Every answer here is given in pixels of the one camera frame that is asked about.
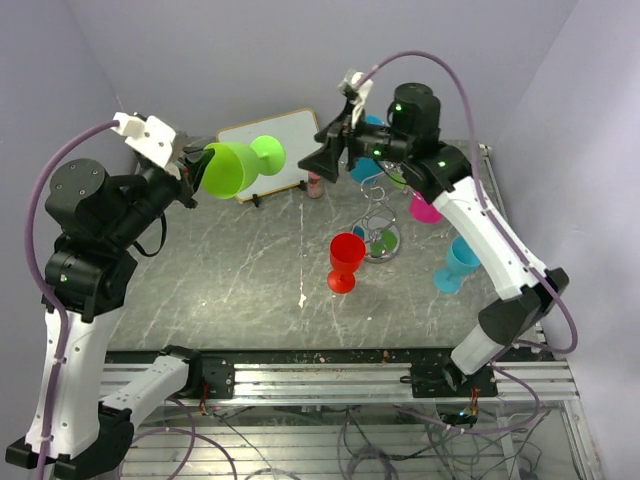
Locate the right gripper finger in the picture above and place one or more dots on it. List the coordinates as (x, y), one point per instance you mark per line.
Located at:
(323, 162)
(334, 132)

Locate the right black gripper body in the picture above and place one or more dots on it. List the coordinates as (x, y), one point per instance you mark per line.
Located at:
(356, 140)

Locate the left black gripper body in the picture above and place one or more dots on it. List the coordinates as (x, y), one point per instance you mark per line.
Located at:
(184, 182)

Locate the blue wine glass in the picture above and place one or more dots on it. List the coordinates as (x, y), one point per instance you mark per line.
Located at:
(366, 171)
(460, 262)

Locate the green wine glass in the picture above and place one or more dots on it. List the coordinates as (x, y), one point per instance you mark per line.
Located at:
(234, 166)
(396, 178)

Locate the pink wine glass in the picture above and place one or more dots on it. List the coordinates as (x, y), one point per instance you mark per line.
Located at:
(423, 212)

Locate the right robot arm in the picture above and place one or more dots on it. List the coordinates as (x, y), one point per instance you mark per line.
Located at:
(441, 174)

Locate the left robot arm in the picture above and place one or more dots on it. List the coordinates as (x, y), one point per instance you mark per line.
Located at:
(76, 432)

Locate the chrome wine glass rack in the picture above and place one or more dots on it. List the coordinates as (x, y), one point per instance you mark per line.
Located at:
(378, 226)

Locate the red wine glass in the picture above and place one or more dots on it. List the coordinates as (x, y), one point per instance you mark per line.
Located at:
(346, 254)

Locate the small pink bottle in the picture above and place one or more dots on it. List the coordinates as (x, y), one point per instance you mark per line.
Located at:
(314, 186)

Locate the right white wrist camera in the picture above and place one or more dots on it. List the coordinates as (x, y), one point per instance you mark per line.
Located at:
(355, 87)

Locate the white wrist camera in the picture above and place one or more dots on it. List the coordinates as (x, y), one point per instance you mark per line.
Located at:
(154, 139)
(355, 87)

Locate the small whiteboard with wooden frame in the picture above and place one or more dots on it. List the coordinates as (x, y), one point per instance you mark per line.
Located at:
(295, 131)

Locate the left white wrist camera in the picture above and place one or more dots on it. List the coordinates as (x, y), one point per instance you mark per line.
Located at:
(154, 139)

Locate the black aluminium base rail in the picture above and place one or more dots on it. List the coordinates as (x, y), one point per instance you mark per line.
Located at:
(337, 377)

